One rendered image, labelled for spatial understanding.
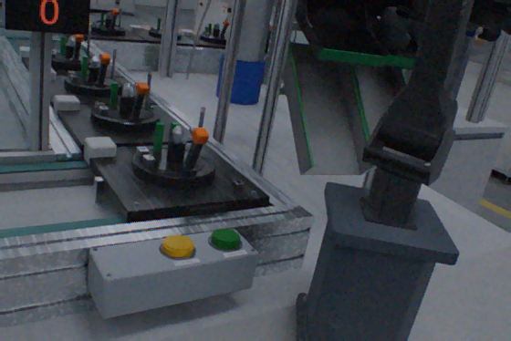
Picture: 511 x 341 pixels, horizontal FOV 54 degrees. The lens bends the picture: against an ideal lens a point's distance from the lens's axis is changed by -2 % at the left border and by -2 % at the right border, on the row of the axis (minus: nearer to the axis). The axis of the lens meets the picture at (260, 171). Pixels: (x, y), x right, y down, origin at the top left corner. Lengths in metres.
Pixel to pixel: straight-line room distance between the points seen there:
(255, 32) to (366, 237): 1.24
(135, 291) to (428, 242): 0.35
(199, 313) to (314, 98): 0.47
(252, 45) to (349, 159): 0.87
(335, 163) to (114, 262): 0.47
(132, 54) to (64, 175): 1.19
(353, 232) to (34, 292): 0.39
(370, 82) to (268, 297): 0.53
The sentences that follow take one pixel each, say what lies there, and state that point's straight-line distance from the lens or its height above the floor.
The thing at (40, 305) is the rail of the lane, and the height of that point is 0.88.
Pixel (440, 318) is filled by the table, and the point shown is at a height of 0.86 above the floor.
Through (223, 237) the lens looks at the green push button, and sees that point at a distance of 0.68.
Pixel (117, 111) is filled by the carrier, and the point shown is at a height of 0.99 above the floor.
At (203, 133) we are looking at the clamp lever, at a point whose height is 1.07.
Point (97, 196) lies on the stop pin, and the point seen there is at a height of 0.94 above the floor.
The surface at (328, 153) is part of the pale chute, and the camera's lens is 0.94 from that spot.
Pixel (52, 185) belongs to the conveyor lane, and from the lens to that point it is 0.91.
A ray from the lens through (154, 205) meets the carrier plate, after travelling 0.75.
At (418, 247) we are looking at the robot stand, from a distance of 0.59.
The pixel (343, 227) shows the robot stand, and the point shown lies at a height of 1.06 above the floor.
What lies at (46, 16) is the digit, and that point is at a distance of 0.83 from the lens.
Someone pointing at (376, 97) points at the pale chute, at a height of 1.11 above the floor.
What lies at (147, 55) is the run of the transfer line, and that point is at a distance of 2.06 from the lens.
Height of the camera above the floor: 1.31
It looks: 22 degrees down
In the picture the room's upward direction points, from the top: 11 degrees clockwise
